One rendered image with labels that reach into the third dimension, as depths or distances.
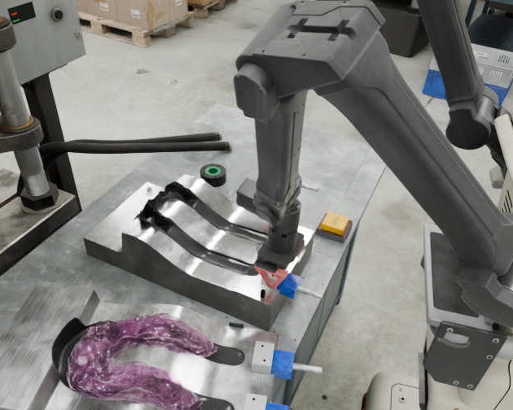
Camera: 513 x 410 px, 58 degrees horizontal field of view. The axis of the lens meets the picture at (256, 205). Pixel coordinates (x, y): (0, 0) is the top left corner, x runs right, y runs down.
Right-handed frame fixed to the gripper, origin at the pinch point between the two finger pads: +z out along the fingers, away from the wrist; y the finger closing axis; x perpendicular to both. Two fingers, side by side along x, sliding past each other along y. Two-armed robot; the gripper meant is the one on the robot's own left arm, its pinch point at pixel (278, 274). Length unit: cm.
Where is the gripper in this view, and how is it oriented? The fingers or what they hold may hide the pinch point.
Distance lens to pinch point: 101.0
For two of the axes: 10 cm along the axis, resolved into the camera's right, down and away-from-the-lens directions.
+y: -4.3, 5.6, -7.1
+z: -0.5, 7.7, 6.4
